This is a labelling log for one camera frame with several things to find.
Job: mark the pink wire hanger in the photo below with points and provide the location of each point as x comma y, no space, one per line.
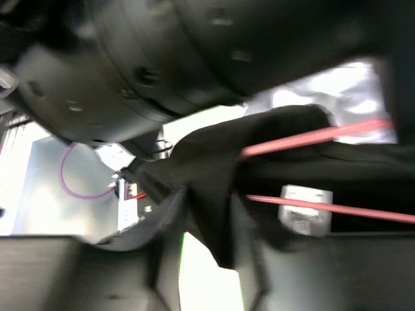
320,136

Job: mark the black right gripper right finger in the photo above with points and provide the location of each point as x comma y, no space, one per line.
340,272

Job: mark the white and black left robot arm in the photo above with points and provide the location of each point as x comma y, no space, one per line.
110,71

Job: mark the white shirt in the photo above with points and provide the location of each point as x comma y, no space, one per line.
350,92

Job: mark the black shirt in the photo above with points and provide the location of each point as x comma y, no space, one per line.
372,176

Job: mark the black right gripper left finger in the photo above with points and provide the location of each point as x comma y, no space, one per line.
136,269

